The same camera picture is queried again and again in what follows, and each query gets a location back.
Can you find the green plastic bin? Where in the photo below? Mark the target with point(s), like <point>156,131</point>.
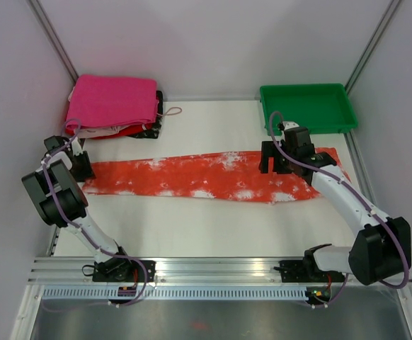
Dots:
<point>322,108</point>

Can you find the black patterned folded garment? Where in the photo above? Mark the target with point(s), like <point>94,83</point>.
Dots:
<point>155,129</point>

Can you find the orange white tie-dye trousers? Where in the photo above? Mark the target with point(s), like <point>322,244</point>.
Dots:
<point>226,176</point>

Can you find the red folded garment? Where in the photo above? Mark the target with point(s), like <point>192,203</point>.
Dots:
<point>128,131</point>

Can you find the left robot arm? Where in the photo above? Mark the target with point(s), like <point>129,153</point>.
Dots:
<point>55,192</point>

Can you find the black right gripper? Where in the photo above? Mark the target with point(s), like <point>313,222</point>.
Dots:
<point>267,151</point>

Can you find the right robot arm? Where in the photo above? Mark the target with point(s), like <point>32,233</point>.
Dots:
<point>381,251</point>

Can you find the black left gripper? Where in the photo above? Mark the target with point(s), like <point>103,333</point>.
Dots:
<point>88,173</point>

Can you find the light pink folded garment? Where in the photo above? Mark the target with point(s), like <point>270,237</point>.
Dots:
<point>90,133</point>

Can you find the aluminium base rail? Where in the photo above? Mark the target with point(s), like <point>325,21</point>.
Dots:
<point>169,271</point>

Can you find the white slotted cable duct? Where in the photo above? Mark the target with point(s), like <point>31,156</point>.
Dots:
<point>295,293</point>

